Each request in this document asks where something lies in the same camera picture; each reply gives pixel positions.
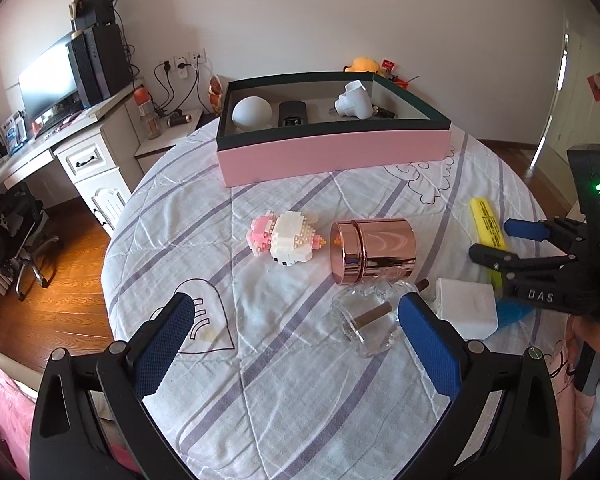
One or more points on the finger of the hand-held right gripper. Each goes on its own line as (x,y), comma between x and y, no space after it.
(527,230)
(500,260)

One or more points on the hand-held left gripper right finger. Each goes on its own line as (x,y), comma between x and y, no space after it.
(430,355)

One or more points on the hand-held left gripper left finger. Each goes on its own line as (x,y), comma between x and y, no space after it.
(162,347)

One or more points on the yellow highlighter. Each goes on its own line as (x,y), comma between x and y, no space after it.
(487,220)

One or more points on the white charger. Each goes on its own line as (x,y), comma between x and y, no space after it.
(467,307)

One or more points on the rose gold metal can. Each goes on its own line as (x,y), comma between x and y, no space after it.
(380,250)

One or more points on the pink white block toy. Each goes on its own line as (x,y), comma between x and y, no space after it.
(287,237)

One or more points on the pink storage box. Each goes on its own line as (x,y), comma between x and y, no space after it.
(330,160)

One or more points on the white plastic holder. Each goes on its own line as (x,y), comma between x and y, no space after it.
(352,100)

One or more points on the white round lamp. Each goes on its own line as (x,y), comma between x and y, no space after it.
(250,111)

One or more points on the black remote control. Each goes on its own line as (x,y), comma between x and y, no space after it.
(293,112)

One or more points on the person's right hand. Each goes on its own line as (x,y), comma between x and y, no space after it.
(580,331)

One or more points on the pink printed sheet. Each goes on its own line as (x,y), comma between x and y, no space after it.
(560,360)

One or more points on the round table with striped cloth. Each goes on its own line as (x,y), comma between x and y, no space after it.
(290,400)

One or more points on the white door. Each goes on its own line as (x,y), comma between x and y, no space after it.
(562,90)

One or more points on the red door ornament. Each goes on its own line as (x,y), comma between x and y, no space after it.
(599,86)

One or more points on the black office chair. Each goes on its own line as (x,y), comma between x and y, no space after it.
(15,230)

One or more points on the white desk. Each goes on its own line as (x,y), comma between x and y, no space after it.
(105,160)

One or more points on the red storage crate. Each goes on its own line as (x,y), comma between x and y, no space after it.
(397,79)

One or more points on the white nightstand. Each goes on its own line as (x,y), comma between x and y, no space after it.
(160,142)

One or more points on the small black copper device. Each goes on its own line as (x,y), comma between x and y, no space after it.
(179,120)

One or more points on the yellow octopus plush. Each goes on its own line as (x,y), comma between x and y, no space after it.
(364,65)

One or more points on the orange cap water bottle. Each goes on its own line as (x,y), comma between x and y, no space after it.
(147,115)

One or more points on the orange snack bag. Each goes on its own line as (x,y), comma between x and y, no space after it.
(216,95)

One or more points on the blue white box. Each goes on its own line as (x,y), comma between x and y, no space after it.
(15,132)

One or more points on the black monitor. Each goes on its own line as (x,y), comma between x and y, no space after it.
(47,82)

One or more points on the black computer tower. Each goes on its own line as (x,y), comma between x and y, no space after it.
(102,62)

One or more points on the black speaker box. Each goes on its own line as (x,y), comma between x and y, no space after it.
(95,10)

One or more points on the white wall socket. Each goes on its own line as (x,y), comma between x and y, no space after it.
(165,65)
(199,55)
(182,65)

